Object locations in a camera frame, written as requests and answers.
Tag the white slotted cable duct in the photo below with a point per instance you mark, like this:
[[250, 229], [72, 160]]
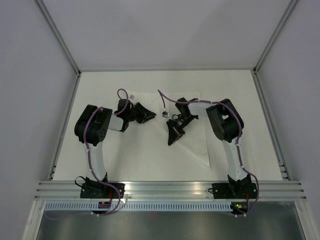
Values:
[[141, 206]]

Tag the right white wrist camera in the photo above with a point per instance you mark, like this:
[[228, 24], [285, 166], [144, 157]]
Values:
[[165, 114]]

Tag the white cloth napkin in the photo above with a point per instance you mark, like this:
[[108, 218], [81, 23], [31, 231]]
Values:
[[148, 142]]

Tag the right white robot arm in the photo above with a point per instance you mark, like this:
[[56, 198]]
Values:
[[227, 126]]

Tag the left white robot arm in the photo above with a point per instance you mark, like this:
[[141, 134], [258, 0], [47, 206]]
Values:
[[93, 124]]

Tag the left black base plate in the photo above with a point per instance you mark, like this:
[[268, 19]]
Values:
[[96, 190]]

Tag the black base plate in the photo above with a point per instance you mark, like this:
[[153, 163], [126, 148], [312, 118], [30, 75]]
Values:
[[96, 190], [231, 192]]

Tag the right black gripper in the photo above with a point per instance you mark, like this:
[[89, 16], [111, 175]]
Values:
[[175, 132]]

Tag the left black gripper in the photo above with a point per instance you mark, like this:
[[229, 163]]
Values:
[[148, 115]]

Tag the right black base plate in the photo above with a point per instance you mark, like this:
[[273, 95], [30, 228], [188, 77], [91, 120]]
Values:
[[231, 192]]

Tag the front aluminium rail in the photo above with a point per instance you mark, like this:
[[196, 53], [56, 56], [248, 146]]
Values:
[[171, 190]]

